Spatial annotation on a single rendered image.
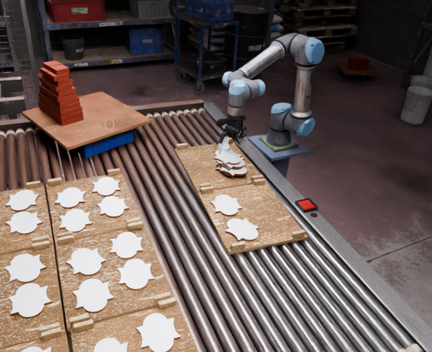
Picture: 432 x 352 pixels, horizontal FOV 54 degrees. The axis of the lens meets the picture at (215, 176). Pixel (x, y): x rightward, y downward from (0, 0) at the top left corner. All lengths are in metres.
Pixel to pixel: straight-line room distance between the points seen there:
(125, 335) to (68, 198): 0.76
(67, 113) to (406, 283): 2.39
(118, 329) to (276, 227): 0.77
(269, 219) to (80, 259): 0.79
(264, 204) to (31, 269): 0.99
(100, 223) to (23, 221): 0.30
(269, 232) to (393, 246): 1.79
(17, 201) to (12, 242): 0.25
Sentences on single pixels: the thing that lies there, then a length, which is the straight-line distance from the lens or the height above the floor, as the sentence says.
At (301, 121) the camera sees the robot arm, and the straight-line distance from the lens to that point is 2.36.
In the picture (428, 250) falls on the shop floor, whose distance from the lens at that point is 3.56.
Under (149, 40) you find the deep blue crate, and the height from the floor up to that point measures 0.33.
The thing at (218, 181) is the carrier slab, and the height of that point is 0.94.
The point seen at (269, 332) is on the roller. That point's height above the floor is 0.92.
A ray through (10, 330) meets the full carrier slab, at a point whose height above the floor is 0.94.
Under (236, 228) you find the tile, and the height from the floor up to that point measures 0.95.
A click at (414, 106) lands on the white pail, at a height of 0.22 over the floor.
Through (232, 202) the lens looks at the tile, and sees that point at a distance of 1.90.
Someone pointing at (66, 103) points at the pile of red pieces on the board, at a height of 1.16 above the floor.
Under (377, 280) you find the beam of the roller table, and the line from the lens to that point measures 1.76.
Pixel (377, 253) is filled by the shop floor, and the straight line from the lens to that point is 3.35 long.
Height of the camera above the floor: 2.08
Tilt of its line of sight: 33 degrees down
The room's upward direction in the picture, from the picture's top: 4 degrees clockwise
